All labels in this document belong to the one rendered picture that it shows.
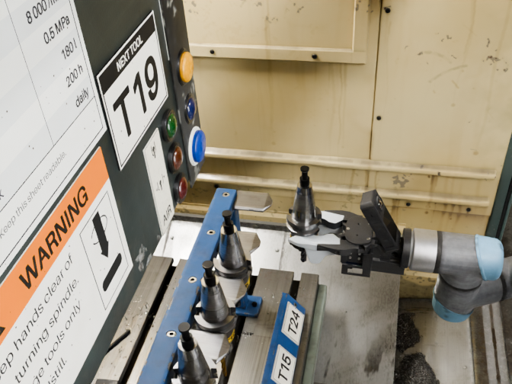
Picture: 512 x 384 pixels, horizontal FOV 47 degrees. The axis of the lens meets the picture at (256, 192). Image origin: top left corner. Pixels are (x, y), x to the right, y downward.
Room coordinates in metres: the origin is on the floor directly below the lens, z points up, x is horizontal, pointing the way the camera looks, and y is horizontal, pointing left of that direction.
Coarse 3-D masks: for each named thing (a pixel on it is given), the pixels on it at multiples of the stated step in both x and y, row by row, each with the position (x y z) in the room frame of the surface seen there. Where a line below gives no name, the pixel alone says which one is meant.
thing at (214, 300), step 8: (216, 280) 0.58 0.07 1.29; (208, 288) 0.57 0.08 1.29; (216, 288) 0.58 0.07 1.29; (200, 296) 0.58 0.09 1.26; (208, 296) 0.57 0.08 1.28; (216, 296) 0.57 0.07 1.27; (224, 296) 0.58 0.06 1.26; (200, 304) 0.58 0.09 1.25; (208, 304) 0.57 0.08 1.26; (216, 304) 0.57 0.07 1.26; (224, 304) 0.58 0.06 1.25; (200, 312) 0.58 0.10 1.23; (208, 312) 0.57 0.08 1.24; (216, 312) 0.57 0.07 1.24; (224, 312) 0.57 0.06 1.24; (208, 320) 0.57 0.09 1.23; (216, 320) 0.56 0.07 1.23
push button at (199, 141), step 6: (198, 132) 0.45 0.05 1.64; (198, 138) 0.44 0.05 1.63; (204, 138) 0.46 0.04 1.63; (192, 144) 0.44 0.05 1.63; (198, 144) 0.44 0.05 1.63; (204, 144) 0.45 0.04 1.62; (192, 150) 0.44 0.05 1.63; (198, 150) 0.44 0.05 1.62; (204, 150) 0.45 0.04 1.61; (198, 156) 0.44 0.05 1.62; (198, 162) 0.44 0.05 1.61
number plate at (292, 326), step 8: (288, 304) 0.81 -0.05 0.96; (288, 312) 0.79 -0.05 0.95; (296, 312) 0.80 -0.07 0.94; (288, 320) 0.78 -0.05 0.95; (296, 320) 0.79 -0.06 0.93; (288, 328) 0.76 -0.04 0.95; (296, 328) 0.77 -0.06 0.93; (288, 336) 0.74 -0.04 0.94; (296, 336) 0.75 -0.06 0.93; (296, 344) 0.74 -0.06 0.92
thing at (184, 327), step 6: (180, 324) 0.48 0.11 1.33; (186, 324) 0.48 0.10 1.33; (180, 330) 0.47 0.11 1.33; (186, 330) 0.47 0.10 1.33; (180, 336) 0.48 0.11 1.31; (186, 336) 0.47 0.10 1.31; (192, 336) 0.48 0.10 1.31; (186, 342) 0.47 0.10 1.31; (192, 342) 0.47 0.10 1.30; (186, 348) 0.47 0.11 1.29
